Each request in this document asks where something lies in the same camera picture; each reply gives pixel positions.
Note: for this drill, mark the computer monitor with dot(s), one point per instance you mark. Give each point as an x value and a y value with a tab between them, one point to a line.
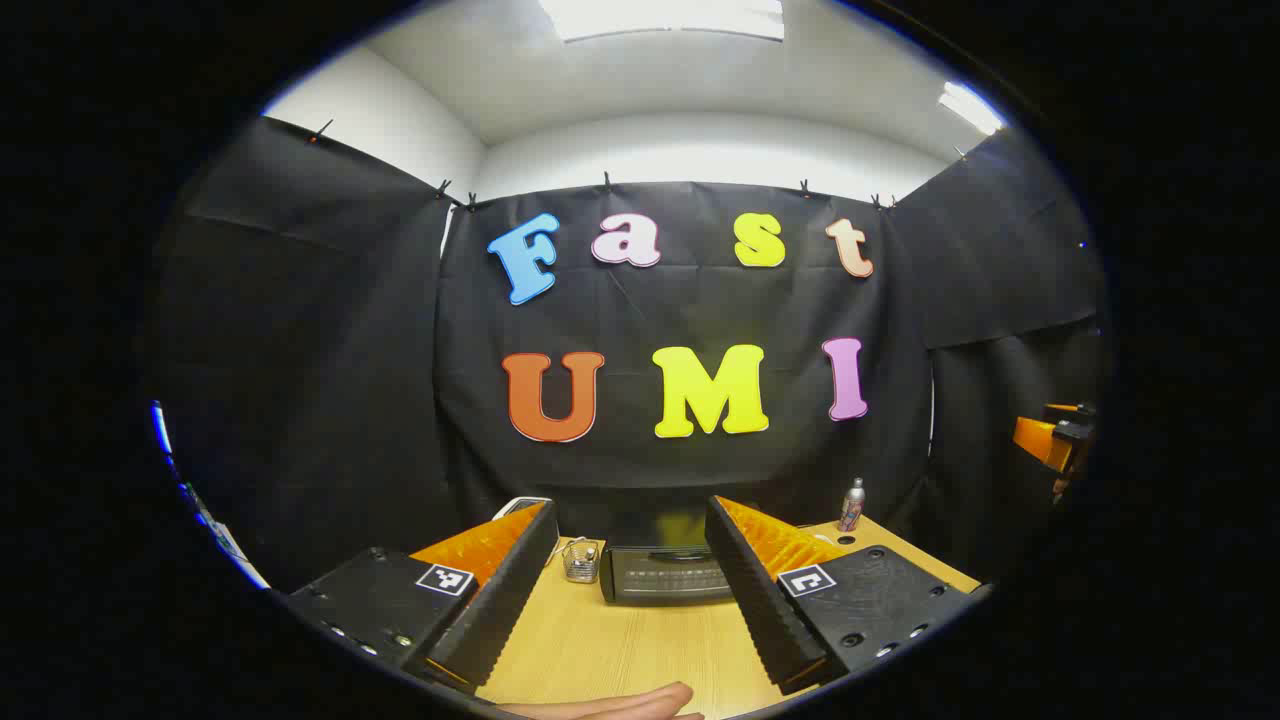
160	425

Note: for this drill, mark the black electric oven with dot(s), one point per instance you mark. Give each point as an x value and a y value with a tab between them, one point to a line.
660	580

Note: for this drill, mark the silver drink can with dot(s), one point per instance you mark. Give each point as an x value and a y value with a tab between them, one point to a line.
852	510

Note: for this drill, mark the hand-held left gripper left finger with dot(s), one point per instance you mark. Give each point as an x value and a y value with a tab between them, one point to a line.
500	610

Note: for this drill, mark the white toaster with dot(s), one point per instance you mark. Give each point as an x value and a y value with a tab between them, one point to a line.
515	505

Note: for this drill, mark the black backdrop cloth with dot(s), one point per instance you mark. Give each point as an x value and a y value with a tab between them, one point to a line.
350	400

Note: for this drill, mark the large ceiling light panel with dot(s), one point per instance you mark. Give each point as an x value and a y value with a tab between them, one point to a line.
660	18

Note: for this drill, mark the clear glass jar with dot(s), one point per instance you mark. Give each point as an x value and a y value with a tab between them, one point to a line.
582	565

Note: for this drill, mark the small ceiling light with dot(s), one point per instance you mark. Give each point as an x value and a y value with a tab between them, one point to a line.
970	108

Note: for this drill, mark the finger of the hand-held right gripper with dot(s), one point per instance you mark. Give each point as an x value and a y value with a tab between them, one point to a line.
1040	435

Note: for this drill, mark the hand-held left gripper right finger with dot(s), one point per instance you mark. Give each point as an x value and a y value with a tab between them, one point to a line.
760	610

